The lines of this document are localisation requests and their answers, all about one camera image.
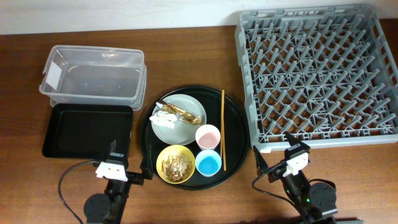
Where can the wooden chopstick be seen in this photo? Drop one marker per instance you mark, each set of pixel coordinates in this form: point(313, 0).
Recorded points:
point(223, 154)
point(222, 125)

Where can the wooden chopstick right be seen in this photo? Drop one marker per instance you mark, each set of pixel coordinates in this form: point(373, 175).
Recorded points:
point(223, 154)

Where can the grey plate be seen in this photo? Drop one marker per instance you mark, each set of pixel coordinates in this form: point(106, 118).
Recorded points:
point(182, 133)

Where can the food scraps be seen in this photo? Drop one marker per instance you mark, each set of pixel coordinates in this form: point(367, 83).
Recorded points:
point(177, 167)

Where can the yellow bowl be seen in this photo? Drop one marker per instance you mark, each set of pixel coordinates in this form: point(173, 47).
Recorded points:
point(172, 150)

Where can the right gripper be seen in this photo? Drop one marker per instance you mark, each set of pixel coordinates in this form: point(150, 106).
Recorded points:
point(277, 173)

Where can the blue cup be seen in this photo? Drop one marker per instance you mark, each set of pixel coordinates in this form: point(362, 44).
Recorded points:
point(208, 163)

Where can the clear plastic bin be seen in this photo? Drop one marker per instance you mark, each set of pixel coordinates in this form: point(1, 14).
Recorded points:
point(95, 75)

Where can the white tissue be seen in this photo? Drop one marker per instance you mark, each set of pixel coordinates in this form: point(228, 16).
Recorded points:
point(163, 118)

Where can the wooden chopstick left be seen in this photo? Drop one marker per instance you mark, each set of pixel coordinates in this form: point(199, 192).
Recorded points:
point(222, 125)

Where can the grey dishwasher rack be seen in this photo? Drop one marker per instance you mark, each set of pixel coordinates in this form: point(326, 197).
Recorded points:
point(326, 75)

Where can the gold snack wrapper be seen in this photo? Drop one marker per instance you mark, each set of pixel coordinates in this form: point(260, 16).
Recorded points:
point(186, 117)

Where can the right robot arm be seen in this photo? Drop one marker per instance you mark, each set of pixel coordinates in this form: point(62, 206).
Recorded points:
point(315, 200)

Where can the black rectangular tray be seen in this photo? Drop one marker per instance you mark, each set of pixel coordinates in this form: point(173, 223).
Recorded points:
point(87, 131)

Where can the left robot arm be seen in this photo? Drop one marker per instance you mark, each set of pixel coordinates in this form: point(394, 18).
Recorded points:
point(108, 207)

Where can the pink cup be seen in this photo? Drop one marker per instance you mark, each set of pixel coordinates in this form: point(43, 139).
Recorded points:
point(207, 137)

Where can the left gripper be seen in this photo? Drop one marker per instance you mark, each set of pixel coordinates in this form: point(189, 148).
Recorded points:
point(145, 167)

